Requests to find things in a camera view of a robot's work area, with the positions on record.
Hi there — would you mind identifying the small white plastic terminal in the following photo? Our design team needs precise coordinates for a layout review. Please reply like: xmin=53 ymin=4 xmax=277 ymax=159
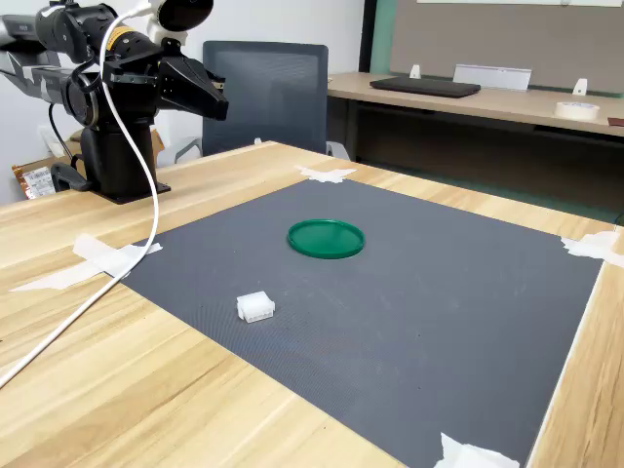
xmin=236 ymin=291 xmax=277 ymax=325

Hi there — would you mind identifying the round green lid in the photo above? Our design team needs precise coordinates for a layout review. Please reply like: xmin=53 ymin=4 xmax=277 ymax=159
xmin=286 ymin=218 xmax=366 ymax=260

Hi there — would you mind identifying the dark grey mesh office chair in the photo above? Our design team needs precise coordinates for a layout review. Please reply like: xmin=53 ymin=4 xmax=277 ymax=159
xmin=173 ymin=40 xmax=352 ymax=165

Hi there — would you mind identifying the black table clamp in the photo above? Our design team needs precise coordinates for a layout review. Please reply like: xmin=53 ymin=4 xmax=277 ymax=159
xmin=50 ymin=153 xmax=94 ymax=193

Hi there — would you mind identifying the brown package with label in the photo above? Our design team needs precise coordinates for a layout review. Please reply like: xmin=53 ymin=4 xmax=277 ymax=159
xmin=11 ymin=154 xmax=56 ymax=201

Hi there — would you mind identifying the white tape on mat corner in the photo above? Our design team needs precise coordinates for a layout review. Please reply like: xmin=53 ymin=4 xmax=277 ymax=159
xmin=9 ymin=232 xmax=163 ymax=293
xmin=435 ymin=431 xmax=522 ymax=468
xmin=560 ymin=230 xmax=624 ymax=268
xmin=294 ymin=164 xmax=358 ymax=184

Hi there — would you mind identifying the black laptop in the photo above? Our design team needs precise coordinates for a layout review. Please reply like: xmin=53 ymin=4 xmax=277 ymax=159
xmin=369 ymin=75 xmax=483 ymax=99

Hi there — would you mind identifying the beige office desk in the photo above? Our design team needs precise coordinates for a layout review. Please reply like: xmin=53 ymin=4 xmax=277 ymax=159
xmin=325 ymin=71 xmax=624 ymax=196

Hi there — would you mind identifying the dark grey mat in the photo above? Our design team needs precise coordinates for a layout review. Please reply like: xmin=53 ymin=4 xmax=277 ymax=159
xmin=119 ymin=177 xmax=605 ymax=468

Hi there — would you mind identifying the roll of cream tape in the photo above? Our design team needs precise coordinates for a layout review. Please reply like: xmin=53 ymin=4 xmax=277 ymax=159
xmin=554 ymin=100 xmax=601 ymax=121

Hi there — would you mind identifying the white gripper camera box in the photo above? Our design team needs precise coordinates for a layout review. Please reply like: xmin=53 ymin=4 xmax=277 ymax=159
xmin=138 ymin=0 xmax=215 ymax=46

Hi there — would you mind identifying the white camera cable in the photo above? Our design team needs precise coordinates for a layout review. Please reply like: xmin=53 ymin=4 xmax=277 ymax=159
xmin=0 ymin=0 xmax=162 ymax=389

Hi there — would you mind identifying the white wall socket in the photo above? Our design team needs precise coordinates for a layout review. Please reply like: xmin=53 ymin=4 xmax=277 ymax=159
xmin=37 ymin=124 xmax=66 ymax=158

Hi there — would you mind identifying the silver cable duct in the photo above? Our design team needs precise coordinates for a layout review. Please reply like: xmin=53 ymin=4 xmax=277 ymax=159
xmin=451 ymin=62 xmax=533 ymax=93

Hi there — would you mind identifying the grey partition with green frame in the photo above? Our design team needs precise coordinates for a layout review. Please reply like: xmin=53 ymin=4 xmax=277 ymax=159
xmin=369 ymin=0 xmax=624 ymax=98

